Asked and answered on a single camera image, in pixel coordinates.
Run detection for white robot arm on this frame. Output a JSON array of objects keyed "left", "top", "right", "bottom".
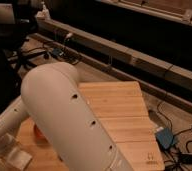
[{"left": 0, "top": 62, "right": 133, "bottom": 171}]

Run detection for wooden beam rail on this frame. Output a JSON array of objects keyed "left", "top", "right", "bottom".
[{"left": 37, "top": 19, "right": 192, "bottom": 91}]

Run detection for black floor cables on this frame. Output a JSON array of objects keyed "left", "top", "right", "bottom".
[{"left": 155, "top": 99, "right": 192, "bottom": 171}]

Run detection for red bowl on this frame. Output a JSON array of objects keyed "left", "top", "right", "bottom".
[{"left": 34, "top": 125, "right": 46, "bottom": 140}]

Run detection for white spray bottle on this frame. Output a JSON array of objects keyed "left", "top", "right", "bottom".
[{"left": 36, "top": 1, "right": 51, "bottom": 20}]

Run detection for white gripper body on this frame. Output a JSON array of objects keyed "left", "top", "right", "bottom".
[{"left": 0, "top": 134, "right": 32, "bottom": 171}]

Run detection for blue electronic box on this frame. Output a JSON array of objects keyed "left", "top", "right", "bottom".
[{"left": 155, "top": 127, "right": 178, "bottom": 150}]

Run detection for black office chair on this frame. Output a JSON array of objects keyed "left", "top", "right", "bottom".
[{"left": 2, "top": 0, "right": 52, "bottom": 73}]

